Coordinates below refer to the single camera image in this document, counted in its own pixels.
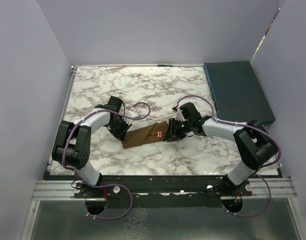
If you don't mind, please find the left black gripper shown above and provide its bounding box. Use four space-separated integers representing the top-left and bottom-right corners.
108 116 132 141

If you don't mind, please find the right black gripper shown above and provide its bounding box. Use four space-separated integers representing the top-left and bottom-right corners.
163 117 192 142

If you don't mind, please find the copper iridescent fork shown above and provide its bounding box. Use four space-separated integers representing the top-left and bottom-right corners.
147 131 166 138

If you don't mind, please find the brown cloth napkin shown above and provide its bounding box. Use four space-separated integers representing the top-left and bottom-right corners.
122 121 168 149

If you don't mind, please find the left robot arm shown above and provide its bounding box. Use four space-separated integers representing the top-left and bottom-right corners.
52 96 131 198

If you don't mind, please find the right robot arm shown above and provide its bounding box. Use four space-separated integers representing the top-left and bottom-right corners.
164 102 281 196

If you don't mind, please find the green black marker pen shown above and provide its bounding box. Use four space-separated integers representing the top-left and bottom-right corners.
157 64 174 67

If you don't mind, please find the dark teal flat box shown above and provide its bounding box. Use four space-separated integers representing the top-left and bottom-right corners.
203 61 275 125

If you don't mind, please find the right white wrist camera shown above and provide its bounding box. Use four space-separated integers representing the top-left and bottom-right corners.
172 106 185 121

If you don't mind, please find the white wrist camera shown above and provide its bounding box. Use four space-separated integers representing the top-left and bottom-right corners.
123 110 141 125
172 106 185 121

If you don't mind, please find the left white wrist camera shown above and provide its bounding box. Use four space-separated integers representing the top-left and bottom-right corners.
123 110 141 125

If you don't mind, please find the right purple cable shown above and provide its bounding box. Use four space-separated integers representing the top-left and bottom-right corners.
176 95 282 218

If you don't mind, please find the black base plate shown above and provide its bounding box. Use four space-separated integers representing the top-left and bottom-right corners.
43 175 249 209

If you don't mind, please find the aluminium rail frame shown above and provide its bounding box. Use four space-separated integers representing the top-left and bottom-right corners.
32 178 297 202

